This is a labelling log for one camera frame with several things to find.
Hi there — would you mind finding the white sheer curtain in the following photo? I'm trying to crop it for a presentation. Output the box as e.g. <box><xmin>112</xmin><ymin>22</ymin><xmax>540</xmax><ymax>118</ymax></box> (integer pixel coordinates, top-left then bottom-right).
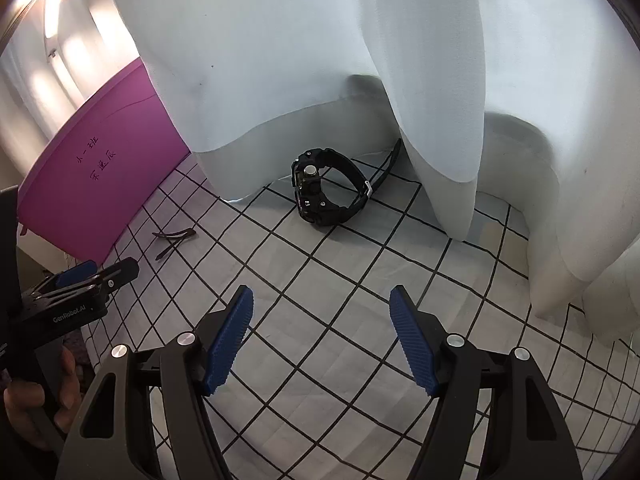
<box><xmin>0</xmin><ymin>0</ymin><xmax>640</xmax><ymax>346</ymax></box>

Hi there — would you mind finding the white desk lamp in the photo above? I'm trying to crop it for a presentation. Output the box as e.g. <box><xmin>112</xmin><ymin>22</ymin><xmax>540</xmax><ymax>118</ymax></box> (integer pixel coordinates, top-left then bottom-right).
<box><xmin>42</xmin><ymin>0</ymin><xmax>66</xmax><ymax>58</ymax></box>

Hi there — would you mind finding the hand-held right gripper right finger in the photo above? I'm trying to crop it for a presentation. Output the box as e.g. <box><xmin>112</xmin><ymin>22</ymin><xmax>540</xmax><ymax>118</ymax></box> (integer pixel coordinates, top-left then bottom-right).
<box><xmin>389</xmin><ymin>284</ymin><xmax>583</xmax><ymax>480</ymax></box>

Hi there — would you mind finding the black hair pin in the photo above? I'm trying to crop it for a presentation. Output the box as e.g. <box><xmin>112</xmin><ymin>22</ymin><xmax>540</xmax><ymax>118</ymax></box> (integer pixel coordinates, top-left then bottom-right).
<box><xmin>152</xmin><ymin>228</ymin><xmax>197</xmax><ymax>261</ymax></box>

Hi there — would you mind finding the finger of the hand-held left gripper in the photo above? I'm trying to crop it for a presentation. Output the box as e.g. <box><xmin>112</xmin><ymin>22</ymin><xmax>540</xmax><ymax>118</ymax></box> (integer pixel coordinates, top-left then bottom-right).
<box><xmin>27</xmin><ymin>259</ymin><xmax>99</xmax><ymax>303</ymax></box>
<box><xmin>85</xmin><ymin>256</ymin><xmax>139</xmax><ymax>291</ymax></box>

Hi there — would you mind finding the white checked cloth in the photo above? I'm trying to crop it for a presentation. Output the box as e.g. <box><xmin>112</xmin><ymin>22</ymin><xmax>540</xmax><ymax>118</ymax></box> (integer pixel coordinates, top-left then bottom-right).
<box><xmin>65</xmin><ymin>147</ymin><xmax>640</xmax><ymax>480</ymax></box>

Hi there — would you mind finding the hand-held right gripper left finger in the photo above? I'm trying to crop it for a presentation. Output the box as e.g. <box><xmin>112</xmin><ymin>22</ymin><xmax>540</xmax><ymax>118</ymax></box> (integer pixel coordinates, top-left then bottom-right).
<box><xmin>55</xmin><ymin>284</ymin><xmax>255</xmax><ymax>480</ymax></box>

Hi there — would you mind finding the pink plastic bin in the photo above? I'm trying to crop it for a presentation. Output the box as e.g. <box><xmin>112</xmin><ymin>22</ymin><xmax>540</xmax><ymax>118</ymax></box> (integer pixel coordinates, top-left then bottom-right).
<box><xmin>15</xmin><ymin>55</ymin><xmax>193</xmax><ymax>267</ymax></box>

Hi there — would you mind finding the black wrist watch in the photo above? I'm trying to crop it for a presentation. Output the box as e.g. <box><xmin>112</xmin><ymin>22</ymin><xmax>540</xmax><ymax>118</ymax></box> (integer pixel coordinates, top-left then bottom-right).
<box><xmin>291</xmin><ymin>138</ymin><xmax>403</xmax><ymax>227</ymax></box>

